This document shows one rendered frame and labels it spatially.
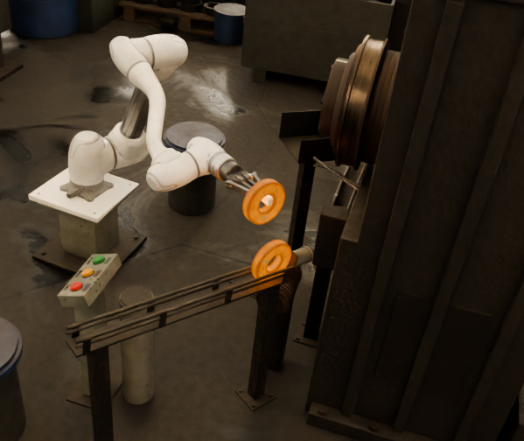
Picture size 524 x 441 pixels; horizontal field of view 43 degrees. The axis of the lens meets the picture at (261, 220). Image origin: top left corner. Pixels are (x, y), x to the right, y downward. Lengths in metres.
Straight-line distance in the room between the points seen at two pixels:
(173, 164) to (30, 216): 1.52
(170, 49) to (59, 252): 1.20
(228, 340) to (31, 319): 0.86
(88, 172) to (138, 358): 0.95
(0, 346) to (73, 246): 1.04
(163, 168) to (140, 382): 0.84
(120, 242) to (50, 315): 0.56
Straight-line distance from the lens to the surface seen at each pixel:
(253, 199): 2.14
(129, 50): 2.68
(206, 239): 3.49
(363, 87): 2.23
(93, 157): 3.06
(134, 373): 2.60
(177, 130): 3.55
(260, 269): 2.23
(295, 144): 3.18
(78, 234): 3.28
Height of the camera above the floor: 2.16
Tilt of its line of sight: 36 degrees down
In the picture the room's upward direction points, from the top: 7 degrees clockwise
